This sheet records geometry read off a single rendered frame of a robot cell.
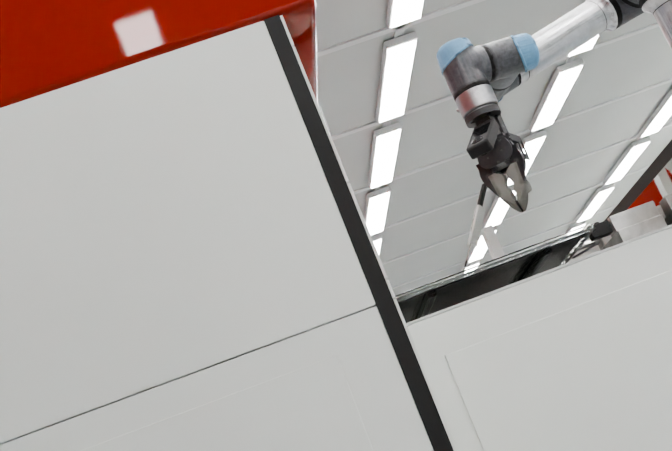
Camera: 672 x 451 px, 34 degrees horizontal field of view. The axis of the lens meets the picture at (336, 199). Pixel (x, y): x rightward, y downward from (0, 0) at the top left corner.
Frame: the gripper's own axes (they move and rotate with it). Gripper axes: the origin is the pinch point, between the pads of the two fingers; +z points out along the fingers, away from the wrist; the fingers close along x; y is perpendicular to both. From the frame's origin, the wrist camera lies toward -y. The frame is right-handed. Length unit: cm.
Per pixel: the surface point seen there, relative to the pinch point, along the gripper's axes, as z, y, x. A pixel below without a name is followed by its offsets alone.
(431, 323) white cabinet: 22, -56, 0
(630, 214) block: 13.2, -13.2, -21.0
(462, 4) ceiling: -171, 292, 79
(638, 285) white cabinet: 27, -41, -24
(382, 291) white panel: 20, -77, -5
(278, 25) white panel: -18, -77, -6
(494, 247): 2.6, 11.3, 11.9
